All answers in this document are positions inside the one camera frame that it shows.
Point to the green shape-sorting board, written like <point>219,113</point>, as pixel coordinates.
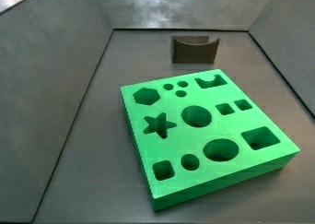
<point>202,135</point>

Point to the black L-shaped cradle stand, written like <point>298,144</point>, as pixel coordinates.
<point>194,49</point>

